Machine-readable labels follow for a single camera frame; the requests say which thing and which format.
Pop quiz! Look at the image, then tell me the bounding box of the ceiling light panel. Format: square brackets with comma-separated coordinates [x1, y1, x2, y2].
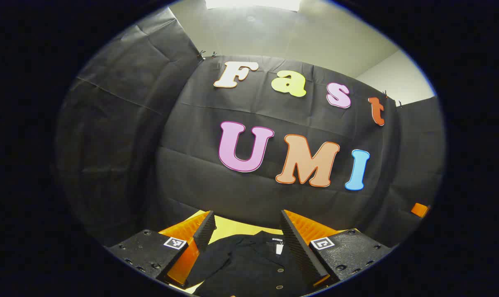
[205, 0, 302, 12]

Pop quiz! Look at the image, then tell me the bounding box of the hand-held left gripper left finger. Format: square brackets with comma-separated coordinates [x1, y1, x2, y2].
[105, 210, 217, 289]

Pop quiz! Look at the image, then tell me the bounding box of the black buttoned shirt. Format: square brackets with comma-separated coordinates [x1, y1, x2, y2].
[185, 230, 316, 297]

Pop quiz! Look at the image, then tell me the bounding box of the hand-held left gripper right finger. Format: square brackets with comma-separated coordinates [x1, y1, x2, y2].
[279, 209, 395, 289]

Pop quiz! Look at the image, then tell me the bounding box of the black backdrop cloth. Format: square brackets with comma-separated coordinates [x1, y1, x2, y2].
[54, 6, 446, 248]

